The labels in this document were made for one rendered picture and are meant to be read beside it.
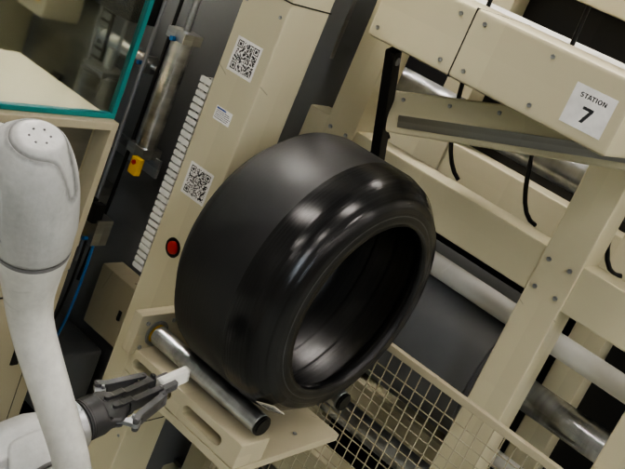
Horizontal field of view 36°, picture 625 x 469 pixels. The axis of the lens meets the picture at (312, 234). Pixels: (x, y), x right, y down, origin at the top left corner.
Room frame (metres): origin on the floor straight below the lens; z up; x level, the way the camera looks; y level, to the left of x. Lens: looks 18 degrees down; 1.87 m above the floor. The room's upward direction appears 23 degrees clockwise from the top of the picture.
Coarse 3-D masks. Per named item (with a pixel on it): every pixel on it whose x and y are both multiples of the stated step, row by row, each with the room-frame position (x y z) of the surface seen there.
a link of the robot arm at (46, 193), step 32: (0, 128) 1.05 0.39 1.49; (32, 128) 1.05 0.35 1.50; (0, 160) 1.02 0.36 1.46; (32, 160) 1.02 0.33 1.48; (64, 160) 1.05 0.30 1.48; (0, 192) 1.03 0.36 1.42; (32, 192) 1.02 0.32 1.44; (64, 192) 1.05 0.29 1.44; (0, 224) 1.04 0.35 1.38; (32, 224) 1.04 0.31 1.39; (64, 224) 1.07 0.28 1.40; (0, 256) 1.07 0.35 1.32; (32, 256) 1.06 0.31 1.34; (64, 256) 1.10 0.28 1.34
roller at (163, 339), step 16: (160, 336) 1.83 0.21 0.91; (176, 352) 1.79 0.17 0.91; (192, 352) 1.80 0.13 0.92; (192, 368) 1.76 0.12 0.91; (208, 368) 1.76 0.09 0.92; (208, 384) 1.73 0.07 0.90; (224, 384) 1.73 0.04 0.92; (224, 400) 1.70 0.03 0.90; (240, 400) 1.70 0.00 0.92; (240, 416) 1.68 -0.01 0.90; (256, 416) 1.67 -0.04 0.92; (256, 432) 1.66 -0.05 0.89
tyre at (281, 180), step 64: (256, 192) 1.69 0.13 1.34; (320, 192) 1.68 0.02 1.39; (384, 192) 1.74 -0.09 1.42; (192, 256) 1.67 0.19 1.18; (256, 256) 1.61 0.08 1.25; (320, 256) 1.61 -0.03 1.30; (384, 256) 2.07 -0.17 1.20; (192, 320) 1.67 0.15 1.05; (256, 320) 1.57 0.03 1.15; (320, 320) 2.05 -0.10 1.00; (384, 320) 2.01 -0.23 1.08; (256, 384) 1.63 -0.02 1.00; (320, 384) 1.79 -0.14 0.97
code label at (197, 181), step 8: (192, 160) 1.97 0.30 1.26; (192, 168) 1.97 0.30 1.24; (200, 168) 1.95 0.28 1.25; (192, 176) 1.96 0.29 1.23; (200, 176) 1.95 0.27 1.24; (208, 176) 1.94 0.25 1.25; (184, 184) 1.97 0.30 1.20; (192, 184) 1.96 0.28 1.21; (200, 184) 1.95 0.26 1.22; (208, 184) 1.93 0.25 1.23; (184, 192) 1.96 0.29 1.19; (192, 192) 1.95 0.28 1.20; (200, 192) 1.94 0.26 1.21; (200, 200) 1.94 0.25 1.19
